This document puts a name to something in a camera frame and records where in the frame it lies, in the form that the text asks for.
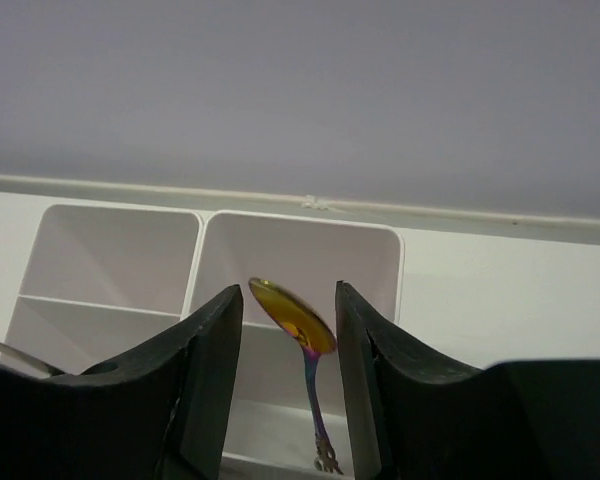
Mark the right white divided container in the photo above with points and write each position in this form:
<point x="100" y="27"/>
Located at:
<point x="270" y="432"/>

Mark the white divided container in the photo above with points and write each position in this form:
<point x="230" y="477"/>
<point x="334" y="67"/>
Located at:
<point x="270" y="432"/>
<point x="102" y="280"/>

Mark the left white divided container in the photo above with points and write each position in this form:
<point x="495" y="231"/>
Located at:
<point x="102" y="280"/>

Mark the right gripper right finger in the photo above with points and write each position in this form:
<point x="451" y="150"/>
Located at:
<point x="415" y="413"/>

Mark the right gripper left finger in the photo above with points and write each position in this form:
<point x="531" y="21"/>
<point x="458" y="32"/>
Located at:
<point x="157" y="411"/>

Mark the pink handled silver fork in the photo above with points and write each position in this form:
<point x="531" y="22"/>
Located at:
<point x="30" y="360"/>

